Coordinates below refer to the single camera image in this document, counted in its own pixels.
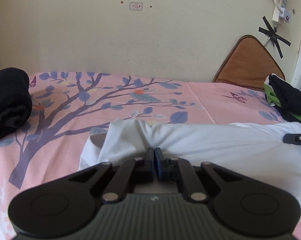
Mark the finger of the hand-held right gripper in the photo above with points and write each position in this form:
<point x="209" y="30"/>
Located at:
<point x="295" y="138"/>

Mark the white power strip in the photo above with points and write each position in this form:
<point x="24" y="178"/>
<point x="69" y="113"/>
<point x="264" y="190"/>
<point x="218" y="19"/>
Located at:
<point x="281" y="1"/>

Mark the brown mesh cushion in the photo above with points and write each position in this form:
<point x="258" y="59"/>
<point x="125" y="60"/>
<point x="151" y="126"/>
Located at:
<point x="250" y="62"/>

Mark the green and black garment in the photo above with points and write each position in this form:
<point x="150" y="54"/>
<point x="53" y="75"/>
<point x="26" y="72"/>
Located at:
<point x="288" y="100"/>

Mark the black tape cross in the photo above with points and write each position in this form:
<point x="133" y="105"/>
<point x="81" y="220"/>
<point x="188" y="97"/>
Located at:
<point x="274" y="36"/>

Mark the white adapter with red mark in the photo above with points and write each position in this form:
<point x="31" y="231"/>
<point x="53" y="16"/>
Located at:
<point x="285" y="16"/>

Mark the wall sticker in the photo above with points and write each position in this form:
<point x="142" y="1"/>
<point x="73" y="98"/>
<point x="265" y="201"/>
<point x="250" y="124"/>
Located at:
<point x="136" y="6"/>

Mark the white garment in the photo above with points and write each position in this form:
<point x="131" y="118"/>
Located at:
<point x="215" y="145"/>

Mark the black knit garment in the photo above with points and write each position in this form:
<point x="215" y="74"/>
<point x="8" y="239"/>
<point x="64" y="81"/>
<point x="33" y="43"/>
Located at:
<point x="10" y="100"/>

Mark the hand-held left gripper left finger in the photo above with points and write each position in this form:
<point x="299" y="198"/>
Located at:
<point x="150" y="162"/>

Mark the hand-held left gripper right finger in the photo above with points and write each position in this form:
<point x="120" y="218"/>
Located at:
<point x="158" y="165"/>

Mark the pink tree print bedsheet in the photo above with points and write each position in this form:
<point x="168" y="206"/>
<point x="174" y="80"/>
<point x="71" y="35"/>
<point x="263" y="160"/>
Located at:
<point x="203" y="105"/>

